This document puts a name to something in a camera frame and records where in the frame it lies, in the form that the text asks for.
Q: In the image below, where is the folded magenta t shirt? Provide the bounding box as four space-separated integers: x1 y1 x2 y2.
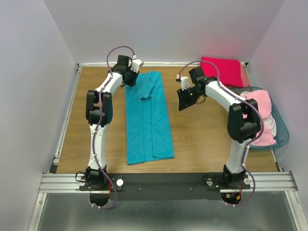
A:
202 57 245 88

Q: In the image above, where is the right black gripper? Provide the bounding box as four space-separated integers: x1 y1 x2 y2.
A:
176 86 202 111

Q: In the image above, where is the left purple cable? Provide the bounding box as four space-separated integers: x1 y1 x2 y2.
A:
92 46 137 210

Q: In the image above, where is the aluminium rail frame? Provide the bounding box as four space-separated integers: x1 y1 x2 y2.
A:
29 66 308 231

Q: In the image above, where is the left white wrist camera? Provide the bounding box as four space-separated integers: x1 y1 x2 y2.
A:
130 59 143 73

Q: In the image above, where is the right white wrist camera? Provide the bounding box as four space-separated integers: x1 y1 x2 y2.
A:
180 76 190 90

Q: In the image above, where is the teal plastic basket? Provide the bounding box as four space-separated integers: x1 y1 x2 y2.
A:
232 87 289 150

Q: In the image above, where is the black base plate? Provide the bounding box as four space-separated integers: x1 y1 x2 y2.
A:
75 172 251 206

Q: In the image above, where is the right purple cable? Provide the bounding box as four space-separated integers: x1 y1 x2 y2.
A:
175 61 265 208

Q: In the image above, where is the purple cable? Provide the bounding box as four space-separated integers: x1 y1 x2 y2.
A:
92 46 137 210
175 61 265 208

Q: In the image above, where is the pink t shirt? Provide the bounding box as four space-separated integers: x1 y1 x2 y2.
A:
240 90 277 147

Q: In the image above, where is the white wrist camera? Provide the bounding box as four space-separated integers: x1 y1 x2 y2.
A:
130 59 143 73
180 76 190 90

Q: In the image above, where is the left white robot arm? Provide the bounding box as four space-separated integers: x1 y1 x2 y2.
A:
85 55 143 190

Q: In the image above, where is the teal t shirt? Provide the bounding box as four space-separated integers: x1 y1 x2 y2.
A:
125 71 174 165

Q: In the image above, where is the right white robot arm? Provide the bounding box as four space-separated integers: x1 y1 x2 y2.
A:
176 67 263 189

